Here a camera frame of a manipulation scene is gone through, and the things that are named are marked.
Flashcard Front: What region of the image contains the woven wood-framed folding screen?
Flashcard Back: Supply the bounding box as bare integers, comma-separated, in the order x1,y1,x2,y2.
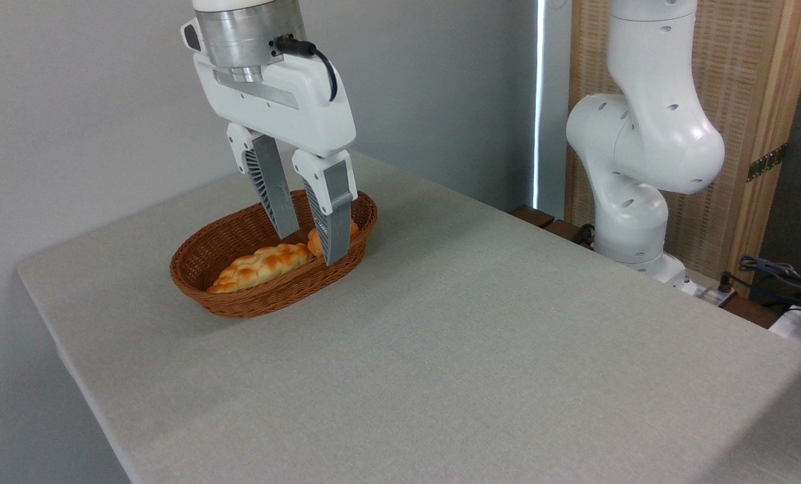
565,0,801,300

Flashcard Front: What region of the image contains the dark metal screen hinge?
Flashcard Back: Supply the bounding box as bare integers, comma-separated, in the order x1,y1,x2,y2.
747,143,789,183

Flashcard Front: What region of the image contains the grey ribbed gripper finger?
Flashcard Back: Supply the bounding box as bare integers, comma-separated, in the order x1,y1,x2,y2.
291,149,359,266
227,122,301,240

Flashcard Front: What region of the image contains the brown wooden block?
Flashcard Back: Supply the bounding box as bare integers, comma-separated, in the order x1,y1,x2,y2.
543,219,595,251
510,205,556,229

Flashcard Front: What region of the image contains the brown woven wicker basket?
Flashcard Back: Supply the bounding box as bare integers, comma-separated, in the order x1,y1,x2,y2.
169,190,379,319

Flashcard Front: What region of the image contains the long braided bread loaf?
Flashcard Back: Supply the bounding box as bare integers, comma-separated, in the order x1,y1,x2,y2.
206,242,314,294

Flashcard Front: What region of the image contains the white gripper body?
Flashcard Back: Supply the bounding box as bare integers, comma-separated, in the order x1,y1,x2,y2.
193,52,358,158

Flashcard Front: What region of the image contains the round knotted bread bun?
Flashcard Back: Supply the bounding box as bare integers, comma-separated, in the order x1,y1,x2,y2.
306,218,361,260

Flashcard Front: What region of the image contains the blue-grey cable bundle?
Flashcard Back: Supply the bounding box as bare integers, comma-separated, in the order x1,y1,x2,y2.
723,255,801,303

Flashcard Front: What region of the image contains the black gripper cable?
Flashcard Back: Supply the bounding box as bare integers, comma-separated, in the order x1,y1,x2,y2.
275,35,340,103

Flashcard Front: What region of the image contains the white box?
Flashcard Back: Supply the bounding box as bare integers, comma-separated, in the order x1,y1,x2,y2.
769,306,801,341

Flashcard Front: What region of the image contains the grey tablecloth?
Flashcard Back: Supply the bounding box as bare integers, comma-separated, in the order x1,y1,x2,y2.
15,151,801,484

